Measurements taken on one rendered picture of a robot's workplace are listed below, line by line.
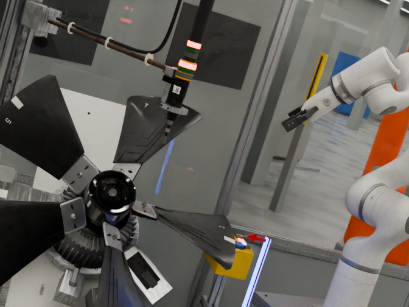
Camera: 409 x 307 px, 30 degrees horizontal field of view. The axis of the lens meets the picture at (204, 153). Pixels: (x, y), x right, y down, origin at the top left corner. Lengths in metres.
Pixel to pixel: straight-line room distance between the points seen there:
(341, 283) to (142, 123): 0.72
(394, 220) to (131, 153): 0.73
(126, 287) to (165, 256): 0.91
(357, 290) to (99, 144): 0.85
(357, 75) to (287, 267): 1.11
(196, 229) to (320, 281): 1.09
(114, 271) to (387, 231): 0.76
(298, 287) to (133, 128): 1.15
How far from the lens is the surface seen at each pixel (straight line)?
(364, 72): 1.98
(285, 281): 2.92
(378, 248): 2.19
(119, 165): 2.00
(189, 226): 1.95
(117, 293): 1.83
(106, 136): 2.25
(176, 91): 1.87
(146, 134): 2.02
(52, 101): 1.96
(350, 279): 2.22
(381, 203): 2.16
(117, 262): 1.86
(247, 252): 2.28
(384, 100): 1.96
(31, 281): 2.05
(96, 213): 1.87
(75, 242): 1.98
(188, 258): 2.79
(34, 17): 2.31
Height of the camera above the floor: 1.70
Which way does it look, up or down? 10 degrees down
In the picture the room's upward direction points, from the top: 18 degrees clockwise
